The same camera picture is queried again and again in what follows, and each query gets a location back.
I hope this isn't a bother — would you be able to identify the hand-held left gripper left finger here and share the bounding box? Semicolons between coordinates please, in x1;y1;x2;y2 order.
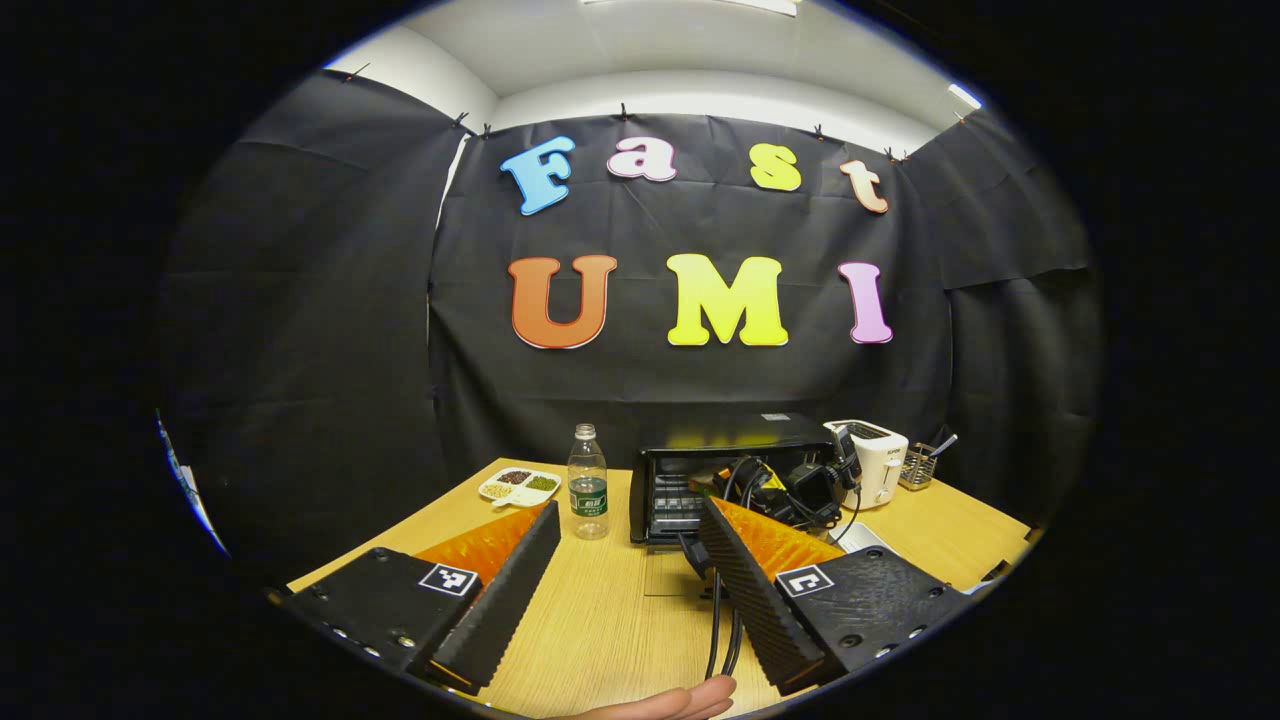
282;501;562;693

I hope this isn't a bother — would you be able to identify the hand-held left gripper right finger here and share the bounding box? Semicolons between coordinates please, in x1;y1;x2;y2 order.
697;496;979;695

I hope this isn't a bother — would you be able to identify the black electric oven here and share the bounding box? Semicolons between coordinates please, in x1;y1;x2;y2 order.
629;413;843;599

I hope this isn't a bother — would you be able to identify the white toaster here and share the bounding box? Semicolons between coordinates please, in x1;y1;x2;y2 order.
823;419;910;510

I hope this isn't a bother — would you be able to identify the white sectioned bean plate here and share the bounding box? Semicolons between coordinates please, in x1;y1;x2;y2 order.
478;467;563;509

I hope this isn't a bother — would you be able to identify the clear plastic water bottle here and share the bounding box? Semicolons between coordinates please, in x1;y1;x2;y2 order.
567;424;610;541

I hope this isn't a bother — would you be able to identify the black backdrop cloth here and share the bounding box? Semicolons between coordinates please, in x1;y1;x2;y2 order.
155;70;1106;591

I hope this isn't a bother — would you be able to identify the long ceiling light panel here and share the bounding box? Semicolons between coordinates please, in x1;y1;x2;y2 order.
590;0;801;17

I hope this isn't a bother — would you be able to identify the black cable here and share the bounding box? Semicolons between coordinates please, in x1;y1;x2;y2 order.
680;455;863;681

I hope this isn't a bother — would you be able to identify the wire mesh utensil basket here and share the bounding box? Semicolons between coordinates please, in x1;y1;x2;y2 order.
898;443;939;491

